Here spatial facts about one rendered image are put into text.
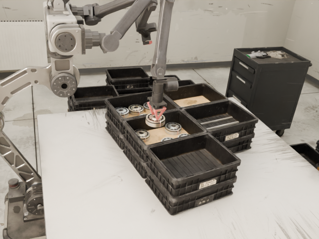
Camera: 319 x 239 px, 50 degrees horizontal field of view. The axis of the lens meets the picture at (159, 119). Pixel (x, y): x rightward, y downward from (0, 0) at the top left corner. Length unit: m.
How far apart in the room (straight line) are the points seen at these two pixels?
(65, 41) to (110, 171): 0.78
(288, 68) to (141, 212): 2.29
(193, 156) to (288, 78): 1.89
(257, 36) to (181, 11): 1.42
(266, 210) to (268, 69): 1.79
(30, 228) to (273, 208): 1.45
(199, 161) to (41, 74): 1.00
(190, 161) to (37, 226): 1.07
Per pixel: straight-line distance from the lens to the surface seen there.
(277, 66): 3.45
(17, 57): 4.78
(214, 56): 5.61
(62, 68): 1.94
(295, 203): 2.02
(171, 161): 1.87
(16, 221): 2.43
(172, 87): 1.73
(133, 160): 1.99
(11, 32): 4.69
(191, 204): 1.76
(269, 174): 2.16
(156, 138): 2.04
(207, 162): 1.90
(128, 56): 5.07
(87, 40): 1.61
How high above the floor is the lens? 1.93
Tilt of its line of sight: 29 degrees down
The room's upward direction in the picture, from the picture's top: 5 degrees clockwise
